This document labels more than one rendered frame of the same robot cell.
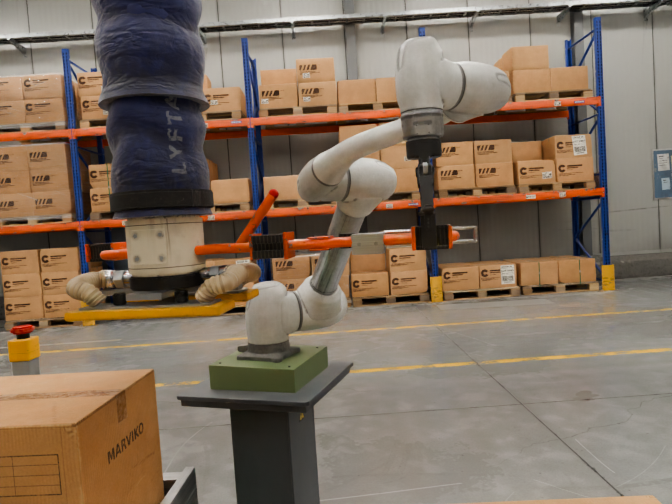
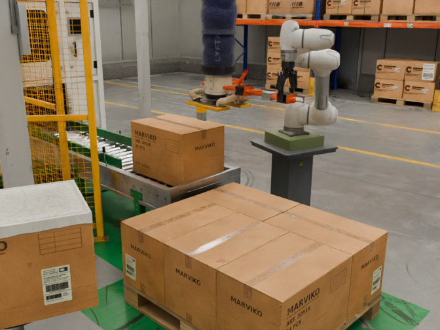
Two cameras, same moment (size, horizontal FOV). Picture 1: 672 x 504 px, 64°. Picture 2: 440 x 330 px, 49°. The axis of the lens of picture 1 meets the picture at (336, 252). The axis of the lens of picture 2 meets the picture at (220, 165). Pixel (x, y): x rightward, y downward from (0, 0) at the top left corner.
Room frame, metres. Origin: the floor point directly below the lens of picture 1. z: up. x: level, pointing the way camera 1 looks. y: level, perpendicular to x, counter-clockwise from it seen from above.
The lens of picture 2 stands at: (-1.13, -1.74, 1.72)
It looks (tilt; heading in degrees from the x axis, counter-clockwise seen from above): 17 degrees down; 42
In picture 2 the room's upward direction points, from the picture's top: straight up
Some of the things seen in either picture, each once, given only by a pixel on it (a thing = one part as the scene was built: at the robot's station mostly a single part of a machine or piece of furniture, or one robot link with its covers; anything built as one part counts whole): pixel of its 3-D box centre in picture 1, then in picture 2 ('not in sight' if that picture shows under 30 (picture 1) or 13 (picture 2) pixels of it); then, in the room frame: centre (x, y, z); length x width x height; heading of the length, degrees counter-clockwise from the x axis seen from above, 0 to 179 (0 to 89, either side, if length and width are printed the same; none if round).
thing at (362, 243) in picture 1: (368, 243); (269, 95); (1.18, -0.07, 1.26); 0.07 x 0.07 x 0.04; 82
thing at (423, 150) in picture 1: (424, 161); (287, 69); (1.16, -0.20, 1.43); 0.08 x 0.07 x 0.09; 171
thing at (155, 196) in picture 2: not in sight; (80, 165); (0.96, 1.68, 0.50); 2.31 x 0.05 x 0.19; 88
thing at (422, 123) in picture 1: (422, 127); (288, 55); (1.16, -0.20, 1.50); 0.09 x 0.09 x 0.06
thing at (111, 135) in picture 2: not in sight; (115, 135); (1.57, 2.01, 0.60); 1.60 x 0.10 x 0.09; 88
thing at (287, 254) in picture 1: (272, 245); (244, 90); (1.21, 0.14, 1.27); 0.10 x 0.08 x 0.06; 172
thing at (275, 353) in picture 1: (264, 347); (292, 128); (2.01, 0.29, 0.86); 0.22 x 0.18 x 0.06; 68
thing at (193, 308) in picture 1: (150, 303); (207, 103); (1.15, 0.40, 1.16); 0.34 x 0.10 x 0.05; 82
